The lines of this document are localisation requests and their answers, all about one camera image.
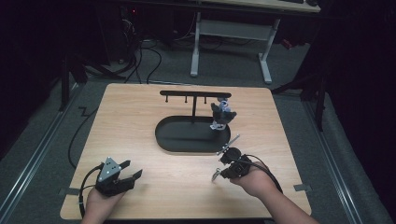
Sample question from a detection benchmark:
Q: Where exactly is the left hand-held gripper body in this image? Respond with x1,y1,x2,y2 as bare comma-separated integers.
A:
94,156,135,198

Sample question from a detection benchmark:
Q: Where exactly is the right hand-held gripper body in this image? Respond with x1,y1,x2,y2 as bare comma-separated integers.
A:
217,133,253,180

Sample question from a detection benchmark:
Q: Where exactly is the black and pink plush keychain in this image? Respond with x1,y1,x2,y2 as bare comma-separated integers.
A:
209,97,237,131

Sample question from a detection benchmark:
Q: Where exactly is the black hook stand with tray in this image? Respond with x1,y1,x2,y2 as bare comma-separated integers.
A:
154,90,233,154

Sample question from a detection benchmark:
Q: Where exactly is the person's right hand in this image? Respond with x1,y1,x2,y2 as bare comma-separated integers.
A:
230,161,278,199

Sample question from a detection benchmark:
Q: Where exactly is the person's left hand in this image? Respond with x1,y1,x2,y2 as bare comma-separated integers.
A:
81,188,125,224

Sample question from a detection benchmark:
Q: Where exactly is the dark metal stand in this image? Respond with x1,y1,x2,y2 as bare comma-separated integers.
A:
59,55,89,112
272,74,329,133

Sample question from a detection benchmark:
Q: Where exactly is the dark computer tower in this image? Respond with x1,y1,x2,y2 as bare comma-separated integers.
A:
120,6,142,63

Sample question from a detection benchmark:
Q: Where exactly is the desk with white metal legs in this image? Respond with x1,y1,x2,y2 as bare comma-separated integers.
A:
190,0,321,86

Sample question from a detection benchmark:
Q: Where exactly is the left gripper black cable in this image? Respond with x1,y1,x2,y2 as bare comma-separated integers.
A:
78,163,106,218

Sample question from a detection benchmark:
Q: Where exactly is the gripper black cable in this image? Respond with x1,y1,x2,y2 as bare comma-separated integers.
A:
78,163,106,218
237,154,284,194

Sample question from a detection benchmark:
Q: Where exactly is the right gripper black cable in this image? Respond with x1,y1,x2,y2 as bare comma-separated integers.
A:
237,154,284,194

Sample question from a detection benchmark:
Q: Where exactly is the black floor cable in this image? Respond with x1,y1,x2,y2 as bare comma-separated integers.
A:
67,106,99,170

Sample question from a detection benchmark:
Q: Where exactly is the metal floor rail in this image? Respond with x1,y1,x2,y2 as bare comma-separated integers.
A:
303,101,364,224
0,82,84,216

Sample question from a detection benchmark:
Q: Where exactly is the bundle of black floor cables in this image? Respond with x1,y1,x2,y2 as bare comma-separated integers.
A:
123,38,163,85

